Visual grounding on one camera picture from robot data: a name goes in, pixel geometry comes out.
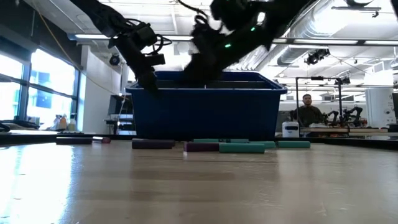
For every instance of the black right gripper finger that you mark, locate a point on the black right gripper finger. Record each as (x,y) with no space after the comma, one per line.
(200,71)

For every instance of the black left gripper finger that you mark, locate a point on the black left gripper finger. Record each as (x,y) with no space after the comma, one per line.
(148,82)

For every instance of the blue plastic bin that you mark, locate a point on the blue plastic bin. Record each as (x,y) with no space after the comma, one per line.
(205,115)

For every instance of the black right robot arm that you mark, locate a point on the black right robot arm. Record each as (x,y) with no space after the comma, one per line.
(280,15)

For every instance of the black background robot arm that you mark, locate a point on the black background robot arm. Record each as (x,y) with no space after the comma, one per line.
(351,113)

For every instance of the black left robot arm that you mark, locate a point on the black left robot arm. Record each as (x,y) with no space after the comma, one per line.
(102,15)

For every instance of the black monitor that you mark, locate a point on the black monitor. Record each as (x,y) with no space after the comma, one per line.
(119,105)

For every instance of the teal wooden block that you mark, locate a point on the teal wooden block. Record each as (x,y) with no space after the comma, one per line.
(270,144)
(293,144)
(242,148)
(239,140)
(205,140)

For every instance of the large glass window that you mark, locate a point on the large glass window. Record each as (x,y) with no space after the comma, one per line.
(49,81)

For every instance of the white ribbed appliance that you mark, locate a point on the white ribbed appliance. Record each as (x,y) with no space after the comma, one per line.
(290,130)

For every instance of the person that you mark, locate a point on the person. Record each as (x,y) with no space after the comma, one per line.
(308,113)

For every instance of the black keyboard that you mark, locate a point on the black keyboard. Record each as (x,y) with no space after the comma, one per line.
(18,124)

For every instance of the background wooden table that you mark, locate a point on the background wooden table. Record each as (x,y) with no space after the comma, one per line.
(367,130)

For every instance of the white cabinet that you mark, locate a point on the white cabinet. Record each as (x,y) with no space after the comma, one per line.
(379,105)

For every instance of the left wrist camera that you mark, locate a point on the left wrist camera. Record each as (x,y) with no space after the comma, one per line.
(144,35)

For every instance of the black ceiling camera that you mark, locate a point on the black ceiling camera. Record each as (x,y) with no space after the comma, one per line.
(114,59)
(315,56)

